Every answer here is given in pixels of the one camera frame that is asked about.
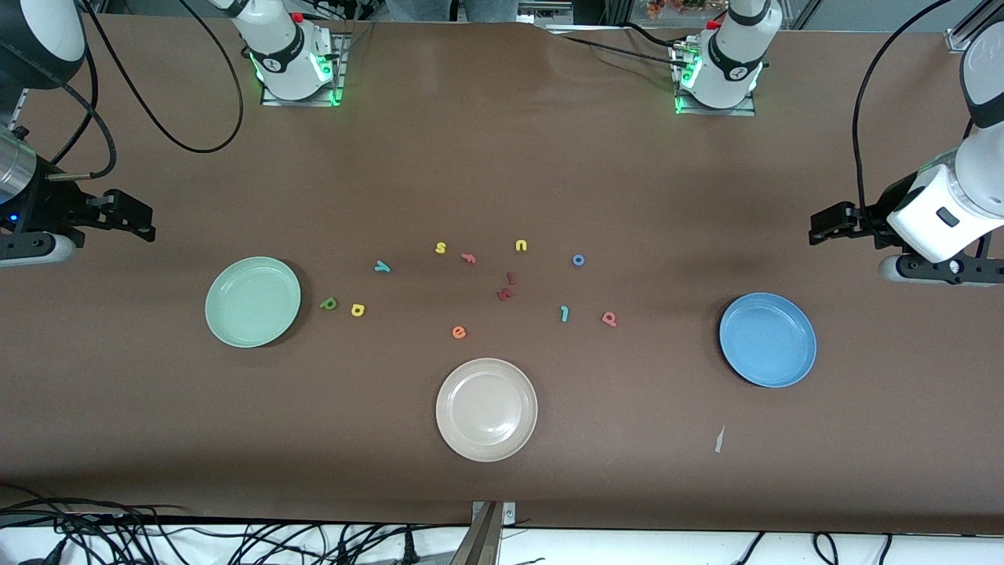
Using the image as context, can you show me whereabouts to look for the blue plastic plate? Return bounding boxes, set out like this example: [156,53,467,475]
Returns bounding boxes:
[718,293,817,388]

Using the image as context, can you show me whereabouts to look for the light green plastic plate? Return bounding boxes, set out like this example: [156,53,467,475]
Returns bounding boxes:
[205,257,302,348]

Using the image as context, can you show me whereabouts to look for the aluminium corner profile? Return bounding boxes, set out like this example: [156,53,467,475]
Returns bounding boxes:
[945,0,1004,54]

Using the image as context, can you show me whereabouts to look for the orange dried flowers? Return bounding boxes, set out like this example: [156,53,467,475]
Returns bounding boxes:
[645,0,711,20]

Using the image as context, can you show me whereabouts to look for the person in blue jeans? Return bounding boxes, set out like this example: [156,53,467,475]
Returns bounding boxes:
[384,0,520,23]

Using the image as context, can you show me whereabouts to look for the beige plastic plate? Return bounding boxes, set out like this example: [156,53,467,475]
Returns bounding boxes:
[435,358,539,463]

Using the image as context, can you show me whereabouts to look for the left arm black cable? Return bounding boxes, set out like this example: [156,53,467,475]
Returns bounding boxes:
[851,0,955,228]

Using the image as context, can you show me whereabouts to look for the aluminium side rail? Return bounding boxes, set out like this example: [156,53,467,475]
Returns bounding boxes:
[6,86,32,134]

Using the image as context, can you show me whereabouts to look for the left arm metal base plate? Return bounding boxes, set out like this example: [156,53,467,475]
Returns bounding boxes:
[673,39,758,117]

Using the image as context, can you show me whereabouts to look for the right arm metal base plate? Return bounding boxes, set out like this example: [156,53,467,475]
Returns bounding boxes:
[260,33,347,108]

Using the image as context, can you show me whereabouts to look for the black cable across table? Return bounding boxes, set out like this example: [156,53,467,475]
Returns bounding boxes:
[561,22,691,71]

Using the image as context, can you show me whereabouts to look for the tangled black cable bundle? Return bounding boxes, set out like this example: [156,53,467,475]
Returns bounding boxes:
[0,483,471,565]

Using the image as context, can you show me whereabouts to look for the metal frame equipment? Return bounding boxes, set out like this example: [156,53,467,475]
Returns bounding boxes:
[518,0,577,26]

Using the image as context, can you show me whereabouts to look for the silver metal bracket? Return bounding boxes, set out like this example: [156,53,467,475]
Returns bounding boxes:
[471,501,517,527]

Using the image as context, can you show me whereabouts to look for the grey metal post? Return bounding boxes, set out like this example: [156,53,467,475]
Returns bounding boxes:
[449,502,503,565]

